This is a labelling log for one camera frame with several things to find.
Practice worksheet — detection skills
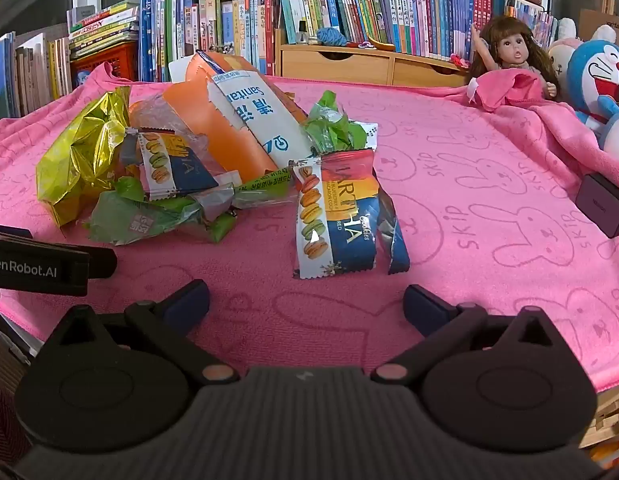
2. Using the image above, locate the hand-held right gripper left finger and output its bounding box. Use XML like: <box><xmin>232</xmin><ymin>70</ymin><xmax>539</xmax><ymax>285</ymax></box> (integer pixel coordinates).
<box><xmin>39</xmin><ymin>279</ymin><xmax>240</xmax><ymax>386</ymax></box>

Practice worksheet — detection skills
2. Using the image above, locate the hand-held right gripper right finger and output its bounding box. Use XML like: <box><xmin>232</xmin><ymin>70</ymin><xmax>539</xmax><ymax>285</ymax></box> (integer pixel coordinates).
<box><xmin>372</xmin><ymin>284</ymin><xmax>570</xmax><ymax>386</ymax></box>

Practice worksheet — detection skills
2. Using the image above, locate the large macaron cookie packet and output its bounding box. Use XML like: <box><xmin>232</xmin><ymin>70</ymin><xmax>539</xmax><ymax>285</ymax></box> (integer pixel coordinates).
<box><xmin>288</xmin><ymin>147</ymin><xmax>411</xmax><ymax>281</ymax></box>

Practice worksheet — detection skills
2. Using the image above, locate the orange plastic bag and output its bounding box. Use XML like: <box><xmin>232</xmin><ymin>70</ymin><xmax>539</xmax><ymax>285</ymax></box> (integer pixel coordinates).
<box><xmin>129</xmin><ymin>51</ymin><xmax>315</xmax><ymax>186</ymax></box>

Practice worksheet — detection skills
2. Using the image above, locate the green wrapper with white label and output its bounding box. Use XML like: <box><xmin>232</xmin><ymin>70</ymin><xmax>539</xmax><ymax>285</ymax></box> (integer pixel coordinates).
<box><xmin>303</xmin><ymin>90</ymin><xmax>380</xmax><ymax>156</ymax></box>

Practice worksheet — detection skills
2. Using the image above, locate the row of beige-spined books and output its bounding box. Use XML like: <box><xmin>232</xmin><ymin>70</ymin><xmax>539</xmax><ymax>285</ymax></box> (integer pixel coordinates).
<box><xmin>0</xmin><ymin>31</ymin><xmax>72</xmax><ymax>121</ymax></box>

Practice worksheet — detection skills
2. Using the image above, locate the flat stack of books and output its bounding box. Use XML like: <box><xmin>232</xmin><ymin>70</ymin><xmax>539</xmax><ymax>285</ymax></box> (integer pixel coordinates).
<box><xmin>66</xmin><ymin>0</ymin><xmax>140</xmax><ymax>58</ymax></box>

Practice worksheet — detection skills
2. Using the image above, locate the row of tall upright books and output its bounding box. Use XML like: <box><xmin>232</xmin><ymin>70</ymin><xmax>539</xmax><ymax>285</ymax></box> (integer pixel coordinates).
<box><xmin>138</xmin><ymin>0</ymin><xmax>279</xmax><ymax>83</ymax></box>

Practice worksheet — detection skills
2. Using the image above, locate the row of books on organizer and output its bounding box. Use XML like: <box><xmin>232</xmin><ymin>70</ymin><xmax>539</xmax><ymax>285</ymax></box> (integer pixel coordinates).
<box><xmin>272</xmin><ymin>0</ymin><xmax>507</xmax><ymax>58</ymax></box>

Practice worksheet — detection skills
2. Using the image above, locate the row of thin books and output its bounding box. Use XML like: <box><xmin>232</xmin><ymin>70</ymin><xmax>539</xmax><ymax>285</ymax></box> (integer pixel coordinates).
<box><xmin>504</xmin><ymin>0</ymin><xmax>560</xmax><ymax>48</ymax></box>

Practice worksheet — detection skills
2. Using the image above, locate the pink rabbit-print blanket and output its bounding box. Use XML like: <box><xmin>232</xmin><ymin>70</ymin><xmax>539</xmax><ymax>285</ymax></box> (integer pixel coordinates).
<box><xmin>0</xmin><ymin>62</ymin><xmax>619</xmax><ymax>396</ymax></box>

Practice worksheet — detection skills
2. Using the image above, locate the crumpled green wrapper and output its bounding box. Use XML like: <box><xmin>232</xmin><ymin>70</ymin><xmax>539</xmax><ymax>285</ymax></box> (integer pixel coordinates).
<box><xmin>86</xmin><ymin>174</ymin><xmax>294</xmax><ymax>246</ymax></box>

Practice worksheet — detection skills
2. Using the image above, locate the gold foil wrapper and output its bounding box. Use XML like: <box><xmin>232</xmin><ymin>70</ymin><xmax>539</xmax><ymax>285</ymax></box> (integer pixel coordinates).
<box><xmin>36</xmin><ymin>86</ymin><xmax>132</xmax><ymax>228</ymax></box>

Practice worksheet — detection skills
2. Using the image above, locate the small macaron cookie packet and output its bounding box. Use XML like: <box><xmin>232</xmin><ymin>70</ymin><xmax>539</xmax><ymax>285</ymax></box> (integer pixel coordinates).
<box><xmin>122</xmin><ymin>129</ymin><xmax>220</xmax><ymax>201</ymax></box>

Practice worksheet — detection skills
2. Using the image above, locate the black box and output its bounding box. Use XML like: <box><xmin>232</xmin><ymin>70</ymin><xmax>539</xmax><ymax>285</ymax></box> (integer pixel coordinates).
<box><xmin>574</xmin><ymin>174</ymin><xmax>619</xmax><ymax>239</ymax></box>

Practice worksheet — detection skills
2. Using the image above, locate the red plastic crate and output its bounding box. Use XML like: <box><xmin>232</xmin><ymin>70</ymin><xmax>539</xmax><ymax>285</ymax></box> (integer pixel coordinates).
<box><xmin>69</xmin><ymin>42</ymin><xmax>140</xmax><ymax>86</ymax></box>

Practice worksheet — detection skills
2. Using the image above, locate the wooden drawer organizer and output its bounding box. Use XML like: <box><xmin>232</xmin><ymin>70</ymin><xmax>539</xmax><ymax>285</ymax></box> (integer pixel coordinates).
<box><xmin>274</xmin><ymin>30</ymin><xmax>470</xmax><ymax>88</ymax></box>

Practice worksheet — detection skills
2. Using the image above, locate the doll with brown hair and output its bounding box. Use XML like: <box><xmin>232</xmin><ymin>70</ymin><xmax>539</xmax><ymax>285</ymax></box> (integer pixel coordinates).
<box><xmin>467</xmin><ymin>15</ymin><xmax>560</xmax><ymax>103</ymax></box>

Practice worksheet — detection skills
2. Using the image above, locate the pink rabbit plush toy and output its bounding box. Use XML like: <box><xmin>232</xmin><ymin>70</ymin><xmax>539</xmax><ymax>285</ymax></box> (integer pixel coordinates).
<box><xmin>544</xmin><ymin>17</ymin><xmax>583</xmax><ymax>91</ymax></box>

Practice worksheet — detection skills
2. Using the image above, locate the blue yarn ball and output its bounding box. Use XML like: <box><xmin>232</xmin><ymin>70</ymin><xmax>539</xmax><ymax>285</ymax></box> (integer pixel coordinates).
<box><xmin>317</xmin><ymin>26</ymin><xmax>349</xmax><ymax>47</ymax></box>

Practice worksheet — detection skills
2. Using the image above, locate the blue cat plush toy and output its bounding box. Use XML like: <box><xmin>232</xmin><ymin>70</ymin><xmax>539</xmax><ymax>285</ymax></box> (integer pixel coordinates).
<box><xmin>567</xmin><ymin>25</ymin><xmax>619</xmax><ymax>161</ymax></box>

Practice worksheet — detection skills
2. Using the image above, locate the brown cardboard box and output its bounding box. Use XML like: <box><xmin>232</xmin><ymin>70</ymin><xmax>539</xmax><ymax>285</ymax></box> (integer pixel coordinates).
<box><xmin>578</xmin><ymin>0</ymin><xmax>619</xmax><ymax>43</ymax></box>

